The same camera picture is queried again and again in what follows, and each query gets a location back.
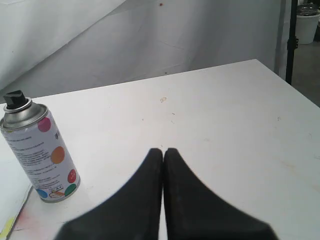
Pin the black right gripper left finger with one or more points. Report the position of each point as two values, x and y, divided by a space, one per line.
132 213

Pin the white backdrop cloth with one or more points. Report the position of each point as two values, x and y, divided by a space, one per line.
144 39

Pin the black tripod stand pole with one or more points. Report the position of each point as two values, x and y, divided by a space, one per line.
292 43

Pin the white spray paint can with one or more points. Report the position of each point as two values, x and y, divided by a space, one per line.
31 132

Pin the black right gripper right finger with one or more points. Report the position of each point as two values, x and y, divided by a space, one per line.
194 212

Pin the white bucket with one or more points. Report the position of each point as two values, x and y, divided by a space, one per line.
307 18

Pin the white paper stack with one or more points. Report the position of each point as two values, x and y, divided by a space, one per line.
14 189

